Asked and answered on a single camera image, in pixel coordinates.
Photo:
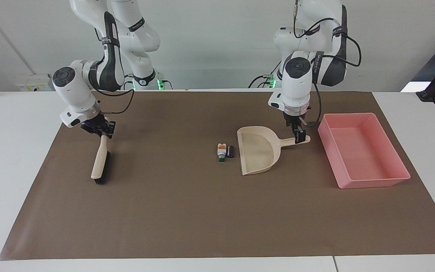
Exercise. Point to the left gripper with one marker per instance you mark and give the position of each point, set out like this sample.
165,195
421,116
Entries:
296,116

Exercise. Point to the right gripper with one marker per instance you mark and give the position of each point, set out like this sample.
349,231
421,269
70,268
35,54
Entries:
93,124

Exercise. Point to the beige brush with black bristles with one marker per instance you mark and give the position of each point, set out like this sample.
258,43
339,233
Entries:
99,162

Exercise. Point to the beige plastic dustpan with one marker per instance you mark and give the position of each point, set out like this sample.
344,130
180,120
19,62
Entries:
257,151

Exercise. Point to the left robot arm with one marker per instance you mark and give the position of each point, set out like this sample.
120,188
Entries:
296,88

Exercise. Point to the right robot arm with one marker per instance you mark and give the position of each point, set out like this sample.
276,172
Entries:
76,92

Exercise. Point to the pink plastic bin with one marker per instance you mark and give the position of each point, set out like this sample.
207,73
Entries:
364,151

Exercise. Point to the small black electronic part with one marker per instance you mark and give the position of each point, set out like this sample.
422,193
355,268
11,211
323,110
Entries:
230,151

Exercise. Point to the white orange green electronic part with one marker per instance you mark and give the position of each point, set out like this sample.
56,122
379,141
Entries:
222,150

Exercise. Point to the white wall socket box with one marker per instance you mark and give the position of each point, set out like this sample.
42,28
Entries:
32,83

